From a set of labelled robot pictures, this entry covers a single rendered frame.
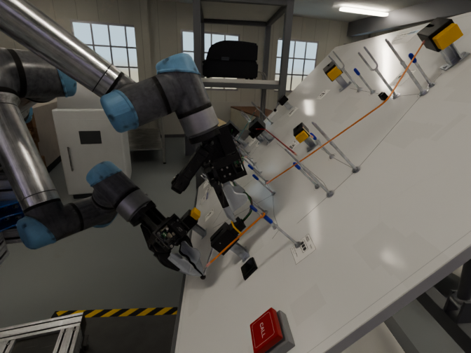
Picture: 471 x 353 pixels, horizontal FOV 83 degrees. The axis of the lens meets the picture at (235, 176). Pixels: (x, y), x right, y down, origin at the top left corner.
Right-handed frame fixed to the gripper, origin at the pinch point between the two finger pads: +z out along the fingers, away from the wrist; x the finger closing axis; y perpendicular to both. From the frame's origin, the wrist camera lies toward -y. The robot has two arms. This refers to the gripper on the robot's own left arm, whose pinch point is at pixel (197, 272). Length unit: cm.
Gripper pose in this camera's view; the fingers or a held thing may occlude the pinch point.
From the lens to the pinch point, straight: 70.2
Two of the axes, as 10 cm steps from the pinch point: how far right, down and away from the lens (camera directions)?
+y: 4.1, -4.9, -7.7
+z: 7.2, 6.9, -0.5
